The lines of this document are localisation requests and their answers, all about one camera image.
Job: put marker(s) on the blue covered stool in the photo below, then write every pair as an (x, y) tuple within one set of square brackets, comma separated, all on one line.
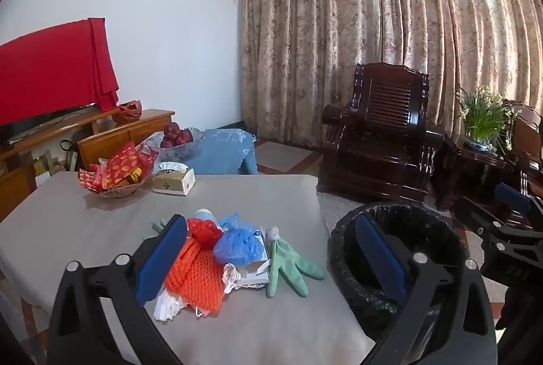
[(225, 153)]

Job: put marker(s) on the green rubber glove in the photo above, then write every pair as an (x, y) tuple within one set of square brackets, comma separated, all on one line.
[(159, 225), (282, 267)]

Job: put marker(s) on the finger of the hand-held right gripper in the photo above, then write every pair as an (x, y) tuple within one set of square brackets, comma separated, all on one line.
[(513, 197), (479, 216)]

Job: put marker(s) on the glass fruit bowl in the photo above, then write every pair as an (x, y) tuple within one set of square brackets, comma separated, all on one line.
[(182, 151)]

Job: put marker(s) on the glass candy bowl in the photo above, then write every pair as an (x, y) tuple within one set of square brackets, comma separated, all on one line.
[(114, 192)]

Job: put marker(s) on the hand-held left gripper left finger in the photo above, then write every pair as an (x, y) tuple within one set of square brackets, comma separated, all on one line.
[(163, 259)]

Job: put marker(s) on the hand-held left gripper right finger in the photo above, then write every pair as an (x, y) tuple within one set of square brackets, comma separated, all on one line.
[(382, 259)]

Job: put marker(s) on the bowl of red snack packets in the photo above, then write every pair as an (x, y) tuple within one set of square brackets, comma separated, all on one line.
[(121, 165)]

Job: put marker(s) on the black-lined trash bin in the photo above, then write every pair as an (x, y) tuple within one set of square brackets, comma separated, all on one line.
[(365, 305)]

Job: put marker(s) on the blue plastic bag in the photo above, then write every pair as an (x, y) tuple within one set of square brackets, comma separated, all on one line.
[(239, 244)]

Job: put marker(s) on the potted green plant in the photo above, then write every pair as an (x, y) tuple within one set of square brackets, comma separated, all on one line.
[(483, 119)]

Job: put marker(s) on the tissue box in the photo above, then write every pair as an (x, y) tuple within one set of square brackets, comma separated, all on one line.
[(174, 180)]

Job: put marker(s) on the black television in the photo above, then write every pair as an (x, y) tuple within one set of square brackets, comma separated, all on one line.
[(17, 131)]

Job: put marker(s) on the dark wooden armchair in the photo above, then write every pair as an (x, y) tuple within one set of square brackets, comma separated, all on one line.
[(528, 144), (382, 144)]

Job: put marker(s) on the red ornament bowl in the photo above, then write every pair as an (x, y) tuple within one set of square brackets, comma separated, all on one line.
[(126, 112)]

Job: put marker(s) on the wooden television cabinet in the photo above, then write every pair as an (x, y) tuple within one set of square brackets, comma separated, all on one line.
[(110, 136)]

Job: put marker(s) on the orange mesh net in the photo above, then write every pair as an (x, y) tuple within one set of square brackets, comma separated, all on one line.
[(199, 280)]

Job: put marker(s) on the light blue paper cup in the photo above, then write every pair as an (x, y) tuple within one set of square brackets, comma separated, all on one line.
[(208, 215)]

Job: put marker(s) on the red cloth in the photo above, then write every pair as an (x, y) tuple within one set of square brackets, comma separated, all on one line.
[(51, 68)]

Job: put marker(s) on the red mesh net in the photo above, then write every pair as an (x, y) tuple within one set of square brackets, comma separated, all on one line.
[(205, 233)]

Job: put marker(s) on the white tissue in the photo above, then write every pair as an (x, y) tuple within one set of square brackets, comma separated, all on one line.
[(231, 278), (169, 305)]

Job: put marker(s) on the dark wooden side table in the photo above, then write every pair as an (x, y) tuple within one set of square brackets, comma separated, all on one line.
[(462, 170)]

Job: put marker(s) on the patterned beige curtain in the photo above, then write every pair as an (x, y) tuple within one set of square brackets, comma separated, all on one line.
[(318, 30)]

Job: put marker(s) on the red apple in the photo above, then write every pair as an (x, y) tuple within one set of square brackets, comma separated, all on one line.
[(172, 129), (185, 136), (167, 142)]

